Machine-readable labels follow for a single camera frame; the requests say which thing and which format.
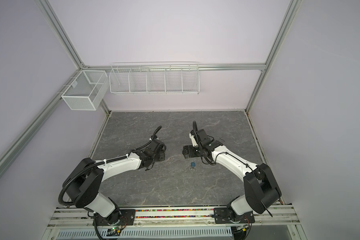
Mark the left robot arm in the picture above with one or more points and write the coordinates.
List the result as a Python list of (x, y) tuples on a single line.
[(82, 187)]

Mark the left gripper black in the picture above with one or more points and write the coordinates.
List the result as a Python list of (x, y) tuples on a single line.
[(162, 158)]

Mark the white vented cable duct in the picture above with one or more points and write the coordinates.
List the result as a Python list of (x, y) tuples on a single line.
[(149, 233)]

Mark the white mesh box basket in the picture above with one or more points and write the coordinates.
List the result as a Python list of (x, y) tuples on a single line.
[(87, 90)]

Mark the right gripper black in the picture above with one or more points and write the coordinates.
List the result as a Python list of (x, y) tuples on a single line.
[(186, 151)]

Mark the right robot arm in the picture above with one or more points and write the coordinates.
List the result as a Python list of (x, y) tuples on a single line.
[(261, 189)]

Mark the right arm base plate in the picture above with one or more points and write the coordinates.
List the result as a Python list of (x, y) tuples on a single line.
[(224, 215)]

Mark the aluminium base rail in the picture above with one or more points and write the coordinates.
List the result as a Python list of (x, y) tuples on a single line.
[(173, 217)]

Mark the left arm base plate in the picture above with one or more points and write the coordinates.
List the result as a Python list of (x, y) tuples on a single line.
[(123, 217)]

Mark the aluminium frame profile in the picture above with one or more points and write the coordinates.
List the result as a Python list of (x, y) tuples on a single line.
[(23, 139)]

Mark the white wire shelf basket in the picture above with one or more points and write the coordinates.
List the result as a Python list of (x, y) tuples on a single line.
[(155, 78)]

